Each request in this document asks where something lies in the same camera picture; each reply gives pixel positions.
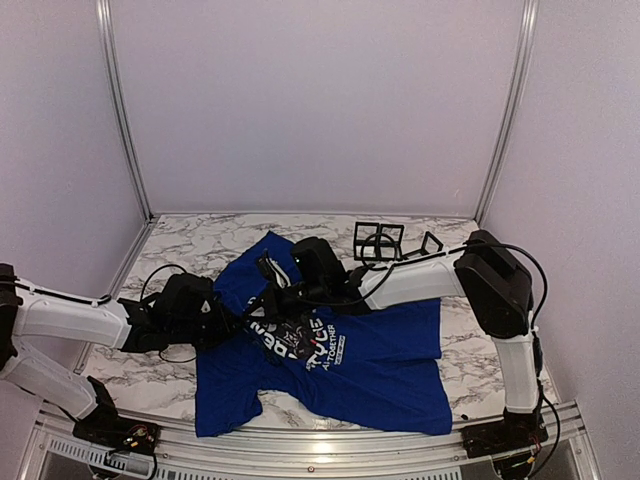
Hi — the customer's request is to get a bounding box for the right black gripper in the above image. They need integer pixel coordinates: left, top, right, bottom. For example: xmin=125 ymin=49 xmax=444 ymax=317
xmin=241 ymin=279 xmax=327 ymax=325

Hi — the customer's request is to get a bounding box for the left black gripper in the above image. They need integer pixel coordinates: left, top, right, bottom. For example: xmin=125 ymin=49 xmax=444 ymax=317
xmin=167 ymin=308 xmax=241 ymax=357

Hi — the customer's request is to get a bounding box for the blue printed t-shirt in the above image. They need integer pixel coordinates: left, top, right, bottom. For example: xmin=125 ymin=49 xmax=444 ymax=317
xmin=193 ymin=230 xmax=454 ymax=439

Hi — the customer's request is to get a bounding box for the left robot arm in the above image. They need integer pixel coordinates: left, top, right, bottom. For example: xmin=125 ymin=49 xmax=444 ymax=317
xmin=1 ymin=264 xmax=248 ymax=445

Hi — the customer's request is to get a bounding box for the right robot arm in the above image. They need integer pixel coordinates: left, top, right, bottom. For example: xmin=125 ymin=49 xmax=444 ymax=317
xmin=245 ymin=223 xmax=543 ymax=448

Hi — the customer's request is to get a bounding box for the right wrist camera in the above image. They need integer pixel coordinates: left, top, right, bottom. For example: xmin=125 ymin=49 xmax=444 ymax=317
xmin=256 ymin=250 xmax=292 ymax=289

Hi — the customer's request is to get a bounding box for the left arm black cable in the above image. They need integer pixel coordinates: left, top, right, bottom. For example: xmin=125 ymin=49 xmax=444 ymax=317
xmin=134 ymin=263 xmax=201 ymax=364

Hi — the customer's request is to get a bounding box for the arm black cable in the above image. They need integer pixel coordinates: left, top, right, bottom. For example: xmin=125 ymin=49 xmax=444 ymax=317
xmin=359 ymin=232 xmax=561 ymax=451
xmin=134 ymin=263 xmax=201 ymax=364

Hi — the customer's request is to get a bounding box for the black wire frame cube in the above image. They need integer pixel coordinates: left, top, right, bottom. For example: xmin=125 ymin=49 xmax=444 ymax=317
xmin=353 ymin=221 xmax=381 ymax=260

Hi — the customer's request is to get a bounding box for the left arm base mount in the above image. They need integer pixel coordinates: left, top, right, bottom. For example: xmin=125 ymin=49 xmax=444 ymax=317
xmin=72 ymin=376 xmax=160 ymax=455

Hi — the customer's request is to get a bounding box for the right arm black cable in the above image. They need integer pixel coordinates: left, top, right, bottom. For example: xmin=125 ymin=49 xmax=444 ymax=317
xmin=359 ymin=232 xmax=561 ymax=451

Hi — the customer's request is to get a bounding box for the aluminium front rail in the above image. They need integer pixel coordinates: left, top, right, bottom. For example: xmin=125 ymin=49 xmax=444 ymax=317
xmin=29 ymin=399 xmax=591 ymax=480

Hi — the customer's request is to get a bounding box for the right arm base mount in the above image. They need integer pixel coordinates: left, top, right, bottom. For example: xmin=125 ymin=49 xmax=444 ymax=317
xmin=461 ymin=407 xmax=549 ymax=459

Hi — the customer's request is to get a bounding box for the left aluminium corner post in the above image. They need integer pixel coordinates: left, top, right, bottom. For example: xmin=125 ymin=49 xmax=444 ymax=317
xmin=96 ymin=0 xmax=154 ymax=223

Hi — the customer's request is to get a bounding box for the aluminium corner post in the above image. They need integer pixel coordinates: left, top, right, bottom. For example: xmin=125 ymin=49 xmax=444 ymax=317
xmin=96 ymin=0 xmax=154 ymax=223
xmin=474 ymin=0 xmax=540 ymax=225

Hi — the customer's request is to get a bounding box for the right aluminium corner post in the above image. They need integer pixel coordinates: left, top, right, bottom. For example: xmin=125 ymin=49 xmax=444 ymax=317
xmin=474 ymin=0 xmax=540 ymax=225

